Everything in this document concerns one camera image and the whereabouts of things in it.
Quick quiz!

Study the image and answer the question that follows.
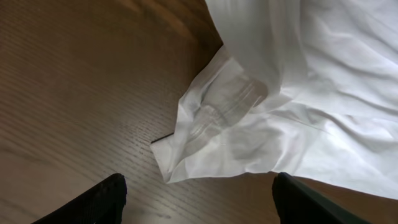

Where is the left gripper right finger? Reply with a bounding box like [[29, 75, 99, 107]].
[[272, 172, 367, 224]]

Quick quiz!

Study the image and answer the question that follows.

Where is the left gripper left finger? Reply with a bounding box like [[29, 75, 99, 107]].
[[33, 173, 127, 224]]

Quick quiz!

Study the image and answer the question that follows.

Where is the white t-shirt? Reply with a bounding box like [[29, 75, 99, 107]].
[[151, 0, 397, 199]]

